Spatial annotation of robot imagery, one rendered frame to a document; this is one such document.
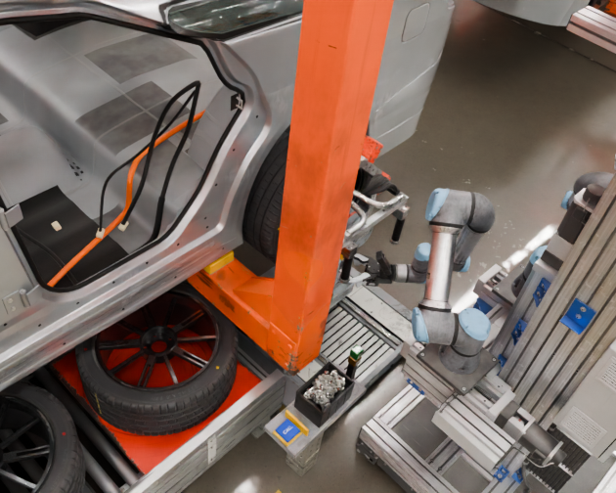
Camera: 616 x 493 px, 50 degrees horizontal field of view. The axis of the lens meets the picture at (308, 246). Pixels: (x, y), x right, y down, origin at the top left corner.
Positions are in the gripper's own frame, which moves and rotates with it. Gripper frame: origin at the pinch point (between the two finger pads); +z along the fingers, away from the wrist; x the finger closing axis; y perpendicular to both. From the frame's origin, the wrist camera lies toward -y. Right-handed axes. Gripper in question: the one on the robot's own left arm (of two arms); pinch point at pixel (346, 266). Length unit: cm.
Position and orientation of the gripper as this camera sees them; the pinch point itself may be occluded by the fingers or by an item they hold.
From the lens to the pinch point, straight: 266.7
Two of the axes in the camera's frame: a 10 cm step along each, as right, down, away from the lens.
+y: -1.1, 6.9, 7.2
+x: -0.2, -7.3, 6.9
